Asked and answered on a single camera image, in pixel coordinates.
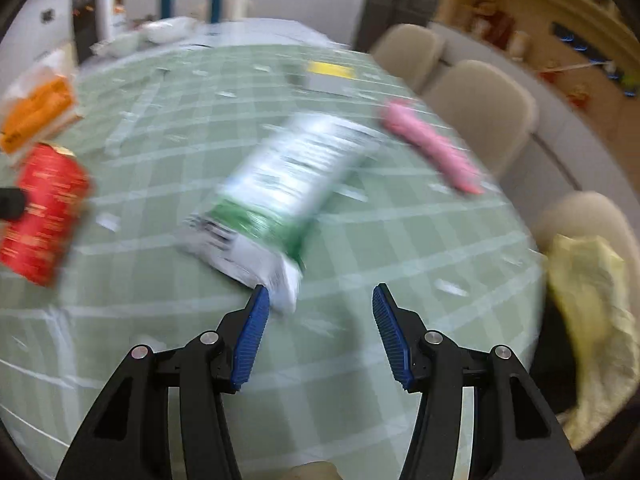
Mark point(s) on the green and white packet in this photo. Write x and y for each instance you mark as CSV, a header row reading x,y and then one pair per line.
x,y
285,180

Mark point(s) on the bin with yellow bag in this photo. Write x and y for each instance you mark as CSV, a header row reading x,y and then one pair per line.
x,y
600,320

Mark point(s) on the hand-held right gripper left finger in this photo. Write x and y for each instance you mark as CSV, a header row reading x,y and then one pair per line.
x,y
249,340

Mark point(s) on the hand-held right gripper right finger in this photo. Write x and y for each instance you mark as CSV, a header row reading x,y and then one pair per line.
x,y
392,340

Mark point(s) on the yellow and grey box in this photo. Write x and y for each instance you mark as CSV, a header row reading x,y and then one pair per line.
x,y
330,76

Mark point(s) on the beige chair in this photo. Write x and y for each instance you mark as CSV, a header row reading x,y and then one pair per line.
x,y
407,52
485,110
580,220

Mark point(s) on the white bowl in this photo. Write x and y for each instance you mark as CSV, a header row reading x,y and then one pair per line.
x,y
167,30

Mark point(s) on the pink shrimp toy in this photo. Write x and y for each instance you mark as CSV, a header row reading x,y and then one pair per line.
x,y
430,145

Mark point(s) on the orange packet with clear wrap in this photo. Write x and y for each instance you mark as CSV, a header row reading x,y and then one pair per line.
x,y
37,105

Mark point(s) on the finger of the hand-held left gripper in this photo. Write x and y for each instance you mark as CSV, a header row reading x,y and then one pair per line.
x,y
9,204

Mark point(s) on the red snack packet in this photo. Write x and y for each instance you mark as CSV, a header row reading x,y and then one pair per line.
x,y
45,210

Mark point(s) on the wooden wall shelf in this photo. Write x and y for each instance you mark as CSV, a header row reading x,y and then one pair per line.
x,y
560,5

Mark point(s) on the green grid tablecloth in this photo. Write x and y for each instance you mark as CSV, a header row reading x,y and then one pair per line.
x,y
150,240

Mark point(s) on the teal bottle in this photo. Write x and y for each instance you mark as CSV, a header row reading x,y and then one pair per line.
x,y
167,1
216,0

